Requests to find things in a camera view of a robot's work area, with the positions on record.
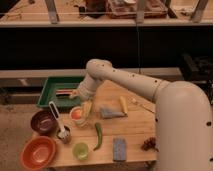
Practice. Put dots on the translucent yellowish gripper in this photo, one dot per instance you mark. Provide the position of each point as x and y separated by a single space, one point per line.
86 108

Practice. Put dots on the red apple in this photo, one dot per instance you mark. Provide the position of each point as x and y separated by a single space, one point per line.
76 114

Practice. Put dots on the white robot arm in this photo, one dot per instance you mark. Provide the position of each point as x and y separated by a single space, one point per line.
183 115

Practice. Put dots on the white paper cup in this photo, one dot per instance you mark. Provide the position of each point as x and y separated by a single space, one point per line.
80 122

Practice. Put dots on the small green cup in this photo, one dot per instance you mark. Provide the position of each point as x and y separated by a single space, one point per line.
80 151

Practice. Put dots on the grey blue cloth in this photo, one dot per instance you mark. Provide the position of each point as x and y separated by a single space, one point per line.
107 113

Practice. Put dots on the green chili pepper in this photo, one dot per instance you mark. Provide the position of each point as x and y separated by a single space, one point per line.
98 128

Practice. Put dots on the yellow corn cob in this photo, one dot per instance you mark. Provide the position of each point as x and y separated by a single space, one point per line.
124 104

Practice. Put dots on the green plastic tray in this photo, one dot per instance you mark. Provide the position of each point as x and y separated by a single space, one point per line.
49 92

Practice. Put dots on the metal fork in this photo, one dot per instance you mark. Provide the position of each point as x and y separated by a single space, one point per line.
137 103

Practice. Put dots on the purple bowl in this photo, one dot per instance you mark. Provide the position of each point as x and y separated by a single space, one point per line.
43 122

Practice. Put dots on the blue sponge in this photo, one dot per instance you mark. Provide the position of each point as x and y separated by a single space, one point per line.
119 149

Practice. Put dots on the orange bowl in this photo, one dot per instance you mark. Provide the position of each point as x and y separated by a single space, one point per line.
38 153

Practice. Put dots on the bunch of red grapes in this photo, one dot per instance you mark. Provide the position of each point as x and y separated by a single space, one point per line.
149 143

